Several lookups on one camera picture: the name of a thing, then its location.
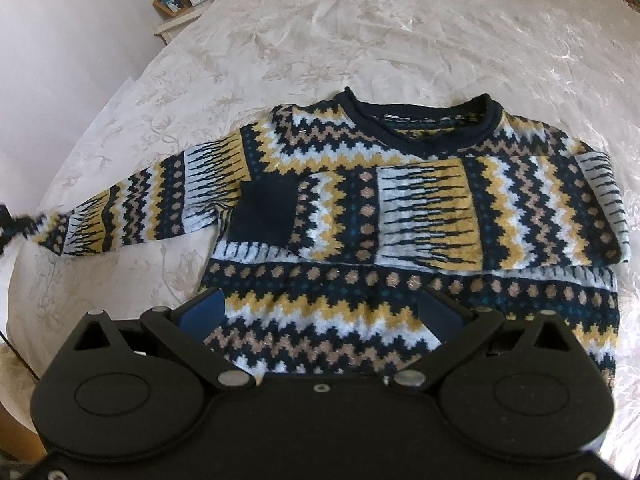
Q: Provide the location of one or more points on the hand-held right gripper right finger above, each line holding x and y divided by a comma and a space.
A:
440, 311

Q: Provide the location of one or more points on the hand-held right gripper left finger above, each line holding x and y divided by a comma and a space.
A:
202, 314

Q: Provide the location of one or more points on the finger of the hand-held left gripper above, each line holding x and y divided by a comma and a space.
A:
7, 227

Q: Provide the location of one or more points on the navy yellow patterned knit sweater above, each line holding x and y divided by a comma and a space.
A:
350, 185

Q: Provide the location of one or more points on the white bedside table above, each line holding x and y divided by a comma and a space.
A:
172, 25

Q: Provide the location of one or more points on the cream floral bedspread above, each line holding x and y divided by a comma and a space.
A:
350, 35

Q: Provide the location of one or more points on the wooden picture frame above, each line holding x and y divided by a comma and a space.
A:
170, 4

